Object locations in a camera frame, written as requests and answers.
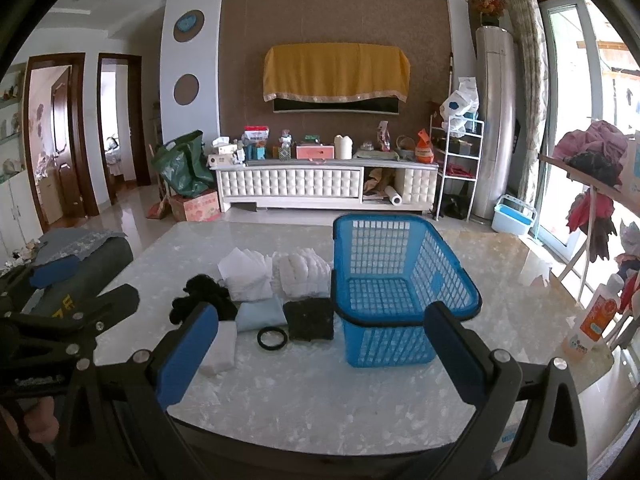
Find black fuzzy cloth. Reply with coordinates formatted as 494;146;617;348
169;274;238;325

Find light blue cloth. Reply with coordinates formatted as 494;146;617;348
235;296;286;333

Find black rubber ring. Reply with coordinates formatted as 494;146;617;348
256;326;290;352

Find white paper towel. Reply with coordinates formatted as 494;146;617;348
218;248;273;302

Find black square scouring pad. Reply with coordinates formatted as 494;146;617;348
283;298;334;342

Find white quilted fluffy towel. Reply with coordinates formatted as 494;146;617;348
271;248;332;299

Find blue plastic laundry basket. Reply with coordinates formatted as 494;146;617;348
331;214;483;368

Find person hand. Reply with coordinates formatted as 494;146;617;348
24;396;60;444

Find orange label bottle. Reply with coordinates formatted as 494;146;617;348
562;273;624;362

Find pink cardboard box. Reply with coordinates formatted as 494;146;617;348
169;190;221;222

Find green shopping bag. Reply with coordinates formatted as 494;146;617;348
152;130;216;198

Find blue white plastic bin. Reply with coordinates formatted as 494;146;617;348
491;194;537;236

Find wooden clothes rack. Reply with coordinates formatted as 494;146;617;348
538;154;639;304

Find red white snack box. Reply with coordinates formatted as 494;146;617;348
242;125;270;146

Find pink storage box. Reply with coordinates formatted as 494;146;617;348
295;144;334;160

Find white plastic jug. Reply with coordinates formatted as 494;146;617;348
334;134;352;160

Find white tufted TV cabinet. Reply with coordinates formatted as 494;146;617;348
215;158;437;214

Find pink clothes pile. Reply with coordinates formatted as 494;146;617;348
552;120;628;186

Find orange snack bag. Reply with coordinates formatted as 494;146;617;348
414;129;435;164

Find white metal shelf rack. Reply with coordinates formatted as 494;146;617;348
430;113;485;221

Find yellow cloth covered television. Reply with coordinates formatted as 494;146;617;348
262;42;411;115

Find white bags on shelf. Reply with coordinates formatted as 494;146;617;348
439;77;480;138

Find standing air conditioner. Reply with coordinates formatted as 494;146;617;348
472;26;516;221

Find patterned window curtain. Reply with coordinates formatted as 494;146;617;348
506;0;549;205

